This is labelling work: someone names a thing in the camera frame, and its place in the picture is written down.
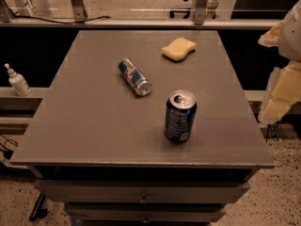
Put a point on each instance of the Red Bull can lying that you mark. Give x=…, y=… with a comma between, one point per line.
x=135, y=78

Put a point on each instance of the grey drawer cabinet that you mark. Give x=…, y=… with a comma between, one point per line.
x=91, y=125

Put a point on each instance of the white pump bottle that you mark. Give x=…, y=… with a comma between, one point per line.
x=18, y=82

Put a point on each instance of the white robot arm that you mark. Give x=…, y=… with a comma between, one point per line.
x=286, y=35

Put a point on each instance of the lower grey drawer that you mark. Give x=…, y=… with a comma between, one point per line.
x=144, y=213

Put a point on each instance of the grey drawer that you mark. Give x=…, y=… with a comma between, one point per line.
x=141, y=191
x=144, y=213

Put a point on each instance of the left metal bracket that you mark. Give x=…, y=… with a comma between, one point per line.
x=79, y=11

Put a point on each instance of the upper grey drawer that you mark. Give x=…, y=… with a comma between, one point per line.
x=141, y=191

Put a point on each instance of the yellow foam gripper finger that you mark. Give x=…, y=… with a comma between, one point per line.
x=282, y=92

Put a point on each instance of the metal bracket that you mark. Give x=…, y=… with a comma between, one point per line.
x=79, y=11
x=199, y=8

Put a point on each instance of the blue Pepsi can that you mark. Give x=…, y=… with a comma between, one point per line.
x=181, y=108

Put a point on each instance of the right metal bracket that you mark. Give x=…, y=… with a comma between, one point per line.
x=199, y=8

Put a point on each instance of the yellow sponge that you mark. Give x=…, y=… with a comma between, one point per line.
x=178, y=49

